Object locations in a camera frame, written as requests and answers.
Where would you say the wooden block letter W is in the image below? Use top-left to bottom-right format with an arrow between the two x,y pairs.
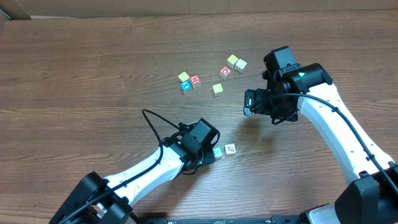
213,147 -> 223,160

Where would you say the wooden block leaf picture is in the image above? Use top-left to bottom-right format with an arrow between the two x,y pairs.
224,144 -> 236,156

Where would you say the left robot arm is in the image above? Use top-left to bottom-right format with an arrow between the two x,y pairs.
50,118 -> 220,224

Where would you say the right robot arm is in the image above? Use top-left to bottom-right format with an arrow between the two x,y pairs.
243,46 -> 397,223

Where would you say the plain wooden block far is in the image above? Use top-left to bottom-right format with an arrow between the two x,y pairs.
234,58 -> 247,73

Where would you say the yellow block centre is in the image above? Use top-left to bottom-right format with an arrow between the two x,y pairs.
212,83 -> 223,97

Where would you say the yellow block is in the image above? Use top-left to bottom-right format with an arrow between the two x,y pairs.
226,54 -> 239,69
212,83 -> 223,97

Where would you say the red block letter C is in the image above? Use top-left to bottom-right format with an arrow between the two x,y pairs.
219,66 -> 231,80

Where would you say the yellow block far right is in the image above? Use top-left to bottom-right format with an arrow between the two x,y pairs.
226,54 -> 239,69

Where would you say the blue block letter X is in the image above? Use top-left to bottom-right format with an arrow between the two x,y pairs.
180,80 -> 192,95

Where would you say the red block letter M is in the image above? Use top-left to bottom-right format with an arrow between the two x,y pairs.
190,75 -> 201,88

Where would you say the yellow block letter G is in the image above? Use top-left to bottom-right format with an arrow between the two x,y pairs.
178,72 -> 190,83

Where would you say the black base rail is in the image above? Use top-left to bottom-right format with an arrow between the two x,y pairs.
138,215 -> 302,224

